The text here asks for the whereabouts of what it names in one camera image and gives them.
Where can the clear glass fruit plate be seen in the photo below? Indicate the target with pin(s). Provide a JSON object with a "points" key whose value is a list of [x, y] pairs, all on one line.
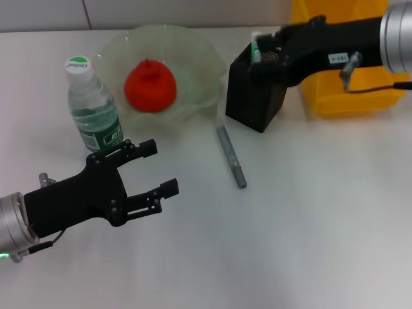
{"points": [[199, 71]]}

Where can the clear water bottle green label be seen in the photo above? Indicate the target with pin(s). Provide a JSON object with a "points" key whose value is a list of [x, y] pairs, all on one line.
{"points": [[93, 109]]}

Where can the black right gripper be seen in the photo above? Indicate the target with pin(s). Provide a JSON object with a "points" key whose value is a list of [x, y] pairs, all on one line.
{"points": [[328, 42]]}

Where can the green utility knife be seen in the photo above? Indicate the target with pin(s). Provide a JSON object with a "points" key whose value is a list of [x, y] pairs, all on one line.
{"points": [[256, 53]]}

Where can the grey pen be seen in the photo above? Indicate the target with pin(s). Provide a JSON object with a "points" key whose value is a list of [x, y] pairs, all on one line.
{"points": [[230, 154]]}

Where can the yellow plastic storage bin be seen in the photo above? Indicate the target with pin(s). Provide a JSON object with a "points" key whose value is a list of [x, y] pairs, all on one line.
{"points": [[354, 96]]}

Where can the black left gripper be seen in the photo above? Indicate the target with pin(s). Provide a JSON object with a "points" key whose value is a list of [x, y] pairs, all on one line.
{"points": [[74, 199]]}

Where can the black mesh pen holder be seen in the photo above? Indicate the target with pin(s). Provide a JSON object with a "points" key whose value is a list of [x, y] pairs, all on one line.
{"points": [[248, 103]]}

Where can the orange fruit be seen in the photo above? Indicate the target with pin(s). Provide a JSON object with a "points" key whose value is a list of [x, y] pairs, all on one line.
{"points": [[149, 87]]}

